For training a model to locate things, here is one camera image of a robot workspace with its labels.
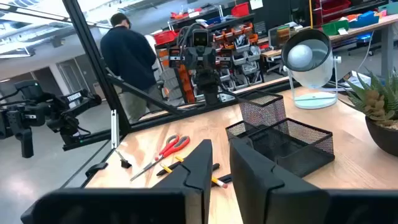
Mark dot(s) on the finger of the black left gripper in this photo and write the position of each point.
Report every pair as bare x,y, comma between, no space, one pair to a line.
208,57
192,57

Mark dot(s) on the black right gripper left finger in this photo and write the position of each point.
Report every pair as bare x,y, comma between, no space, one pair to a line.
186,202

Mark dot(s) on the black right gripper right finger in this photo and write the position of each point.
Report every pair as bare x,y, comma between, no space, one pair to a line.
264,199

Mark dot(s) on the black binder clip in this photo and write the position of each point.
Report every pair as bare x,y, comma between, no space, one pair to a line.
125,163

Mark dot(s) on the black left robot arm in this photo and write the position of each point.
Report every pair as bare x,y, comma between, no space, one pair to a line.
208,84

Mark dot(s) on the neighbouring black robot arm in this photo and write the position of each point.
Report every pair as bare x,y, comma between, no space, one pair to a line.
34,112

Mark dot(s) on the black mesh desk organizer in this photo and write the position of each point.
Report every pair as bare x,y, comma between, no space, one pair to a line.
295,133

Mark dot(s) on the parts bin shelving rack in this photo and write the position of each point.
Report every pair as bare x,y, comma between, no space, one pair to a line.
245,59

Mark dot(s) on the red storage bin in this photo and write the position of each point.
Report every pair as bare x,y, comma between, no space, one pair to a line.
240,10
164,37

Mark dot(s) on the person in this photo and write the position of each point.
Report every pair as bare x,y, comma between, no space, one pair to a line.
129,56

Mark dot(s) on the white desk lamp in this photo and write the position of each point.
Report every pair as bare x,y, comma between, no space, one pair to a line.
311,77

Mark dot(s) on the green storage bin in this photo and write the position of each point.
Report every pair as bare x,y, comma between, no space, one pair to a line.
334,27

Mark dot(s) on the red bin rack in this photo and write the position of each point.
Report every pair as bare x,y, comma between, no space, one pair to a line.
332,7

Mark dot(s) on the potted succulent plant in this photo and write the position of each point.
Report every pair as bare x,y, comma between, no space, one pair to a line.
382,137

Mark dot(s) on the blue storage bin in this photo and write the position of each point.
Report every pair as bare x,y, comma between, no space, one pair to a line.
363,20

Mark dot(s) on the wooden top workbench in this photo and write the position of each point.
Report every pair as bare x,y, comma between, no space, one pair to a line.
387,49

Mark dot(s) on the teal storage bin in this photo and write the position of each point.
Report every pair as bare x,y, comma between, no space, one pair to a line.
388,8

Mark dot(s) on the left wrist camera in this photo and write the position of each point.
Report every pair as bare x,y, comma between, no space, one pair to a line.
200,38

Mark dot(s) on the black aluminium table frame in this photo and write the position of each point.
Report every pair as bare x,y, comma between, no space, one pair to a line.
93,56

